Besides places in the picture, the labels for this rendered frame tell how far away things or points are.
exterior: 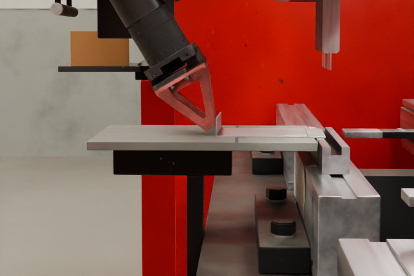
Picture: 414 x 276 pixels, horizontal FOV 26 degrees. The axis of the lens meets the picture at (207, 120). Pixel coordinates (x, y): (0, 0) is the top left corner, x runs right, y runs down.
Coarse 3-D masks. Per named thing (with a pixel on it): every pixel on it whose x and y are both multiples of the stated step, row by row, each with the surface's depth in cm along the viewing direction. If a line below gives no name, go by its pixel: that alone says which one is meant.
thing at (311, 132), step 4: (308, 128) 114; (312, 128) 114; (316, 128) 114; (320, 128) 114; (308, 132) 109; (312, 132) 109; (316, 132) 109; (320, 132) 109; (308, 136) 106; (312, 136) 106; (316, 136) 106; (320, 136) 106; (324, 136) 106
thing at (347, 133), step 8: (400, 128) 111; (344, 136) 108; (352, 136) 108; (360, 136) 108; (368, 136) 108; (376, 136) 108; (384, 136) 108; (392, 136) 108; (400, 136) 108; (408, 136) 108
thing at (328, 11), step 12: (324, 0) 104; (336, 0) 103; (324, 12) 104; (336, 12) 104; (324, 24) 104; (336, 24) 104; (324, 36) 104; (336, 36) 104; (324, 48) 104; (336, 48) 104; (324, 60) 111
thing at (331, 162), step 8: (328, 128) 116; (328, 136) 112; (336, 136) 107; (320, 144) 100; (328, 144) 107; (336, 144) 103; (344, 144) 100; (320, 152) 100; (328, 152) 98; (336, 152) 100; (344, 152) 98; (320, 160) 100; (328, 160) 98; (336, 160) 98; (344, 160) 98; (320, 168) 100; (328, 168) 98; (336, 168) 98; (344, 168) 98
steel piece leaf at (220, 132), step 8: (216, 120) 106; (216, 128) 106; (224, 128) 114; (232, 128) 114; (240, 128) 114; (248, 128) 114; (256, 128) 114; (264, 128) 114; (272, 128) 114; (280, 128) 114; (288, 128) 114; (296, 128) 114; (216, 136) 107; (224, 136) 106; (232, 136) 106; (240, 136) 106; (248, 136) 106; (256, 136) 106; (264, 136) 106; (272, 136) 106; (280, 136) 106; (288, 136) 106; (296, 136) 106; (304, 136) 106
